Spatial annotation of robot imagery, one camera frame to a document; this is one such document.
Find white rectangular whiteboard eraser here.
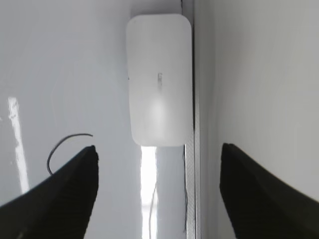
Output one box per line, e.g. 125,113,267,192
126,14,193,147

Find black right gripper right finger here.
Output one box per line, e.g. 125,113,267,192
219,143,319,239

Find aluminium framed whiteboard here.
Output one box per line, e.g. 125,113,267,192
0,0,197,239

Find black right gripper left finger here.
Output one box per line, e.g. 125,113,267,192
0,145,99,239

